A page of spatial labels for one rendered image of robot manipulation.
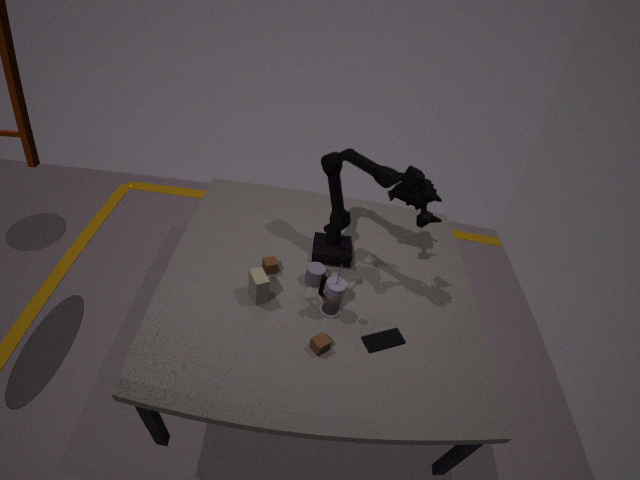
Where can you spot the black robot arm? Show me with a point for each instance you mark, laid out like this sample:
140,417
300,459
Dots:
332,164

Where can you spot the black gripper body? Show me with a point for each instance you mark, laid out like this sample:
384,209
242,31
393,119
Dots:
424,217

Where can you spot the glass french press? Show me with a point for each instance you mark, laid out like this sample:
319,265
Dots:
334,293

